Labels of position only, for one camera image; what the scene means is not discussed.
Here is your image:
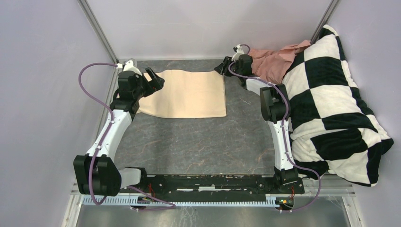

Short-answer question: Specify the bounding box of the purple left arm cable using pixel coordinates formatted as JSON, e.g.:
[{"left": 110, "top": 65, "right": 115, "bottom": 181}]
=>
[{"left": 78, "top": 62, "right": 177, "bottom": 212}]

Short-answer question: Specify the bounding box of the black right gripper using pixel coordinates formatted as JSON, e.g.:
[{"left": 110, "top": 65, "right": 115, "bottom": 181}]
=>
[{"left": 213, "top": 56, "right": 241, "bottom": 77}]

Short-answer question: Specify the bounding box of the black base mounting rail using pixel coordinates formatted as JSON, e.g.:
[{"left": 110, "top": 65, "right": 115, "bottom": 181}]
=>
[{"left": 137, "top": 175, "right": 305, "bottom": 202}]

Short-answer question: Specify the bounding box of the beige cloth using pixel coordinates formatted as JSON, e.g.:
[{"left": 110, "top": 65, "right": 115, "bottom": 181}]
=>
[{"left": 138, "top": 70, "right": 227, "bottom": 119}]

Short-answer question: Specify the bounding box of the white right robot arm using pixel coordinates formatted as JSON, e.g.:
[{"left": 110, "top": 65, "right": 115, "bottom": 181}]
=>
[{"left": 214, "top": 54, "right": 298, "bottom": 193}]

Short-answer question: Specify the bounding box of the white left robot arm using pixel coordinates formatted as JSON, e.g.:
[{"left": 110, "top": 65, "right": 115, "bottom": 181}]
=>
[{"left": 73, "top": 67, "right": 165, "bottom": 196}]

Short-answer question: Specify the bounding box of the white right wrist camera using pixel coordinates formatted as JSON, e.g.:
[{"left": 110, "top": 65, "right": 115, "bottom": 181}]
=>
[{"left": 232, "top": 44, "right": 245, "bottom": 61}]

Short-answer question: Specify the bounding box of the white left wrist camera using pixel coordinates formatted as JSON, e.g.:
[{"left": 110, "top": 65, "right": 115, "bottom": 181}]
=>
[{"left": 117, "top": 60, "right": 141, "bottom": 75}]

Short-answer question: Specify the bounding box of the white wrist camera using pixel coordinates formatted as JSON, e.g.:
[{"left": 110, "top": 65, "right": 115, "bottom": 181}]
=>
[
  {"left": 232, "top": 44, "right": 245, "bottom": 61},
  {"left": 117, "top": 60, "right": 141, "bottom": 75}
]

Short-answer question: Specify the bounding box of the black white checkered pillow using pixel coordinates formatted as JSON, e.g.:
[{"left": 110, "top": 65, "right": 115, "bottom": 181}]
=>
[{"left": 283, "top": 25, "right": 394, "bottom": 187}]

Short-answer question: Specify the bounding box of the pink crumpled cloth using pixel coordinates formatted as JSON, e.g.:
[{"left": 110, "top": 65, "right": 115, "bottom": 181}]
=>
[{"left": 248, "top": 40, "right": 311, "bottom": 84}]

